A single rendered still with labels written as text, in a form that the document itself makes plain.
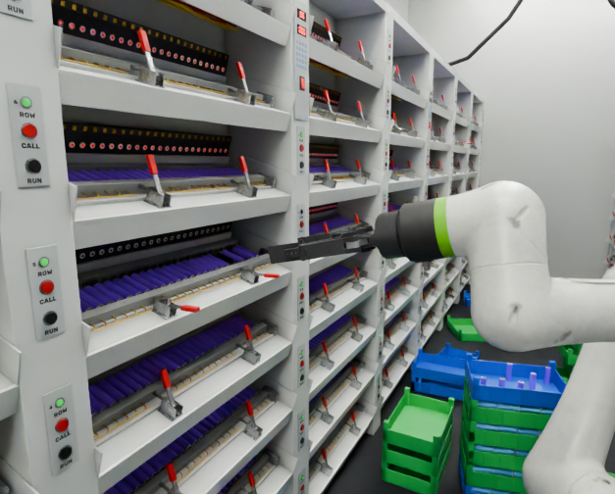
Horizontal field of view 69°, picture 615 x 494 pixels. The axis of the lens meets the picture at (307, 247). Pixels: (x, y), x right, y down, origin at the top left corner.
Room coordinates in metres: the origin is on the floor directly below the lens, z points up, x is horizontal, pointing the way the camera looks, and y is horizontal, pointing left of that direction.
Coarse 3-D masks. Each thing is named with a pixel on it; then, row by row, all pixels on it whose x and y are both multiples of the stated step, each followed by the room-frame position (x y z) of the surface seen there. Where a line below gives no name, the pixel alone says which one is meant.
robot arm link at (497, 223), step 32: (480, 192) 0.62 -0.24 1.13; (512, 192) 0.60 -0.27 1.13; (448, 224) 0.62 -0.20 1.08; (480, 224) 0.60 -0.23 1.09; (512, 224) 0.58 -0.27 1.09; (544, 224) 0.59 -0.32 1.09; (448, 256) 0.65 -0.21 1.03; (480, 256) 0.59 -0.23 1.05; (512, 256) 0.57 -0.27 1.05; (544, 256) 0.58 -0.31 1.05
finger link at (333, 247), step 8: (328, 240) 0.69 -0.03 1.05; (336, 240) 0.68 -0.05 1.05; (344, 240) 0.67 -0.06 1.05; (352, 240) 0.67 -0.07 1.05; (312, 248) 0.69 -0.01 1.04; (320, 248) 0.68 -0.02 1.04; (328, 248) 0.68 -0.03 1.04; (336, 248) 0.68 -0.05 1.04; (344, 248) 0.68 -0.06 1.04; (352, 248) 0.67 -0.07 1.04; (360, 248) 0.67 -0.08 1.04; (312, 256) 0.69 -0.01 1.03; (320, 256) 0.68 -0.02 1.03; (328, 256) 0.68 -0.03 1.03
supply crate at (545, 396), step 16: (480, 368) 1.54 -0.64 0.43; (496, 368) 1.53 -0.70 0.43; (512, 368) 1.51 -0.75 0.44; (528, 368) 1.50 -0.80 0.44; (544, 368) 1.49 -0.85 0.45; (480, 384) 1.36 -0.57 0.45; (496, 384) 1.45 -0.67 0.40; (512, 384) 1.45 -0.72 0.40; (528, 384) 1.45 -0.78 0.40; (544, 384) 1.45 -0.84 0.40; (560, 384) 1.40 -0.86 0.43; (480, 400) 1.35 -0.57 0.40; (496, 400) 1.34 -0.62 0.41; (512, 400) 1.33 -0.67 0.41; (528, 400) 1.32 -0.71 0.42; (544, 400) 1.31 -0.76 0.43
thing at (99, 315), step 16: (208, 272) 0.94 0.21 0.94; (224, 272) 0.97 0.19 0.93; (160, 288) 0.82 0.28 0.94; (176, 288) 0.84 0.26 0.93; (192, 288) 0.88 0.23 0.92; (208, 288) 0.90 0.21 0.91; (112, 304) 0.72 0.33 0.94; (128, 304) 0.74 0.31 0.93; (144, 304) 0.77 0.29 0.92; (96, 320) 0.69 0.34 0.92
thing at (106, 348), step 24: (192, 240) 1.06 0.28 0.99; (216, 240) 1.15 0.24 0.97; (240, 240) 1.22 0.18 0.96; (264, 240) 1.18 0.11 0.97; (96, 264) 0.83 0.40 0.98; (288, 264) 1.15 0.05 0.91; (216, 288) 0.93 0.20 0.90; (240, 288) 0.96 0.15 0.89; (264, 288) 1.04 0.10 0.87; (216, 312) 0.88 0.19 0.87; (96, 336) 0.66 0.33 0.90; (120, 336) 0.68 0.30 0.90; (144, 336) 0.71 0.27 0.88; (168, 336) 0.77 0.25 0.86; (96, 360) 0.63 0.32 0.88; (120, 360) 0.67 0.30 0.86
